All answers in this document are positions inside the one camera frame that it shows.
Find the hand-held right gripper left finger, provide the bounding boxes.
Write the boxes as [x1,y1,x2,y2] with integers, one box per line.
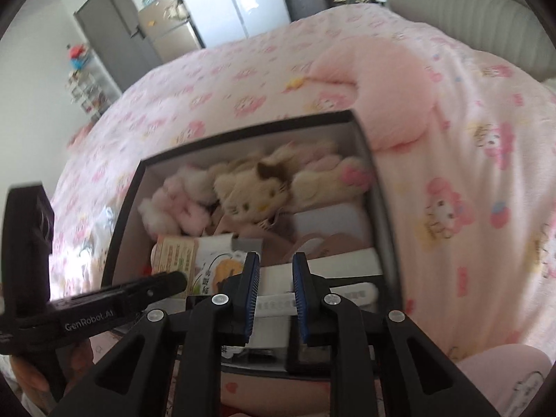
[52,252,261,417]

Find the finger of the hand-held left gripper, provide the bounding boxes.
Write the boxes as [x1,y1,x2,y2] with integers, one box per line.
[114,270,190,314]

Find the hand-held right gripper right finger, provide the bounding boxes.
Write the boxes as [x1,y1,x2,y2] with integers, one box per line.
[292,252,500,417]

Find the orange label packet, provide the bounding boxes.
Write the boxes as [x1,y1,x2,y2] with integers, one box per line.
[151,234,236,281]

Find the food picture snack packet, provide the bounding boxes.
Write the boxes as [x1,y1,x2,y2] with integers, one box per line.
[191,247,251,301]

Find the white smartwatch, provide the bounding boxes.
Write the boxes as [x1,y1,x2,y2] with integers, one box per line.
[255,282,379,314]

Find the black cardboard box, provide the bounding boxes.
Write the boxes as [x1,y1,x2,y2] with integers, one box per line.
[99,110,406,379]

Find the person's left hand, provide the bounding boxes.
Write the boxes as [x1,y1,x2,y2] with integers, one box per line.
[11,338,95,416]

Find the long white flat box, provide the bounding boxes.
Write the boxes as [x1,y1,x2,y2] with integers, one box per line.
[260,247,384,289]

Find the beige fabric piece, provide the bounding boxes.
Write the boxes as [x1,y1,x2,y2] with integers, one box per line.
[264,231,371,267]

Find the pink white plush toy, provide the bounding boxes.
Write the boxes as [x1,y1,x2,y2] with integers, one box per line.
[138,164,219,238]

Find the beige cat plush toy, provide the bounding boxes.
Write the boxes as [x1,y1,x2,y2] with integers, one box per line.
[212,138,375,227]

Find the white toy shelf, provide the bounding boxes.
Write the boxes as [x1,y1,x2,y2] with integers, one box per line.
[64,42,123,119]

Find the pink printed blanket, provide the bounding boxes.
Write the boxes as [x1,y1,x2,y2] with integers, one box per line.
[48,2,556,362]

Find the pink fluffy pillow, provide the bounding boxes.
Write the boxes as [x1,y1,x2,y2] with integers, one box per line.
[310,36,438,149]

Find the silver fridge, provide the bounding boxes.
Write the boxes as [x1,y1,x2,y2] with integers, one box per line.
[138,0,206,64]

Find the grey door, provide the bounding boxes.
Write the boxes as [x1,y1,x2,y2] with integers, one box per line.
[73,0,164,93]

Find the white wardrobe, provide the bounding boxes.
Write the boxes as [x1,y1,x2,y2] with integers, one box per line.
[166,0,293,49]

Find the grey padded headboard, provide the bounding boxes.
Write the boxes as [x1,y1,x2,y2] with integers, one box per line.
[386,0,556,80]

